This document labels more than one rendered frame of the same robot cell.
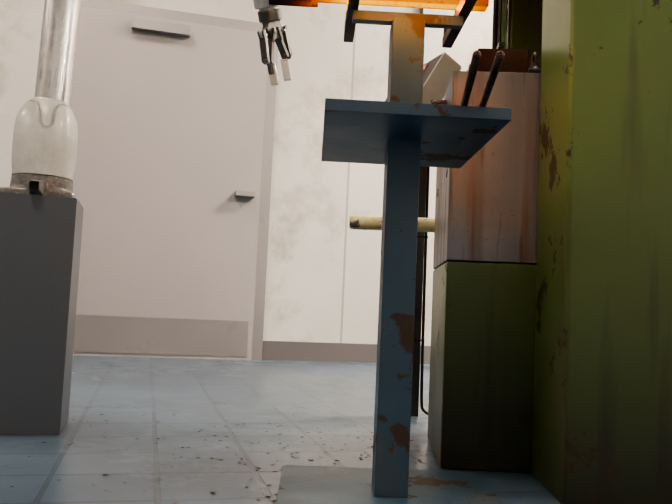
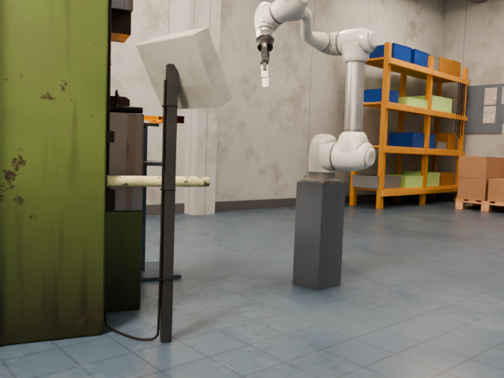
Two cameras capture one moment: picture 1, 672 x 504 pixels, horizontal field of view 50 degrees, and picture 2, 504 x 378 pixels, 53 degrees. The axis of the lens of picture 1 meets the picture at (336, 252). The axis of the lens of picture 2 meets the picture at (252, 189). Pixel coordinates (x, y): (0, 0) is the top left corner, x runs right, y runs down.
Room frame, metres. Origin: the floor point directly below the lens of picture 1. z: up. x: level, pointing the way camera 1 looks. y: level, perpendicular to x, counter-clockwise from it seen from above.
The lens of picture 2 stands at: (4.32, -0.86, 0.76)
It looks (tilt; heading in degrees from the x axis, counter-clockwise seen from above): 4 degrees down; 154
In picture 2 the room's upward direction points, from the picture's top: 2 degrees clockwise
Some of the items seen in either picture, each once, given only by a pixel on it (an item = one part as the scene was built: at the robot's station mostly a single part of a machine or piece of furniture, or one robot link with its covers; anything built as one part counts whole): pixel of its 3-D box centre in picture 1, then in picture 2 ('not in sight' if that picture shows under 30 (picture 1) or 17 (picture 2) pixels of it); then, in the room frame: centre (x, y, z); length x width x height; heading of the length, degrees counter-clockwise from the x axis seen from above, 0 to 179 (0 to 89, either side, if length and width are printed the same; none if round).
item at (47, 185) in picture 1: (40, 188); (319, 177); (1.87, 0.79, 0.63); 0.22 x 0.18 x 0.06; 15
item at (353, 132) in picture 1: (402, 138); (140, 163); (1.32, -0.12, 0.67); 0.40 x 0.30 x 0.02; 2
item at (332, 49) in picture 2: not in sight; (333, 44); (1.94, 0.80, 1.37); 0.18 x 0.14 x 0.13; 111
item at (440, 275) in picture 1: (548, 363); (75, 255); (1.80, -0.54, 0.23); 0.56 x 0.38 x 0.47; 87
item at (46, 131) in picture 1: (45, 139); (323, 153); (1.90, 0.80, 0.77); 0.18 x 0.16 x 0.22; 21
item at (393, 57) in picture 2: not in sight; (414, 128); (-2.02, 5.25, 1.24); 2.73 x 0.72 x 2.47; 105
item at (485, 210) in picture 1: (552, 182); (76, 160); (1.80, -0.54, 0.69); 0.56 x 0.38 x 0.45; 87
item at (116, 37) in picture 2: not in sight; (80, 22); (1.86, -0.54, 1.32); 0.42 x 0.20 x 0.10; 87
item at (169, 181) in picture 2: (417, 255); (169, 205); (2.43, -0.28, 0.54); 0.04 x 0.04 x 1.08; 87
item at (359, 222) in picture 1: (419, 224); (159, 181); (2.22, -0.26, 0.62); 0.44 x 0.05 x 0.05; 87
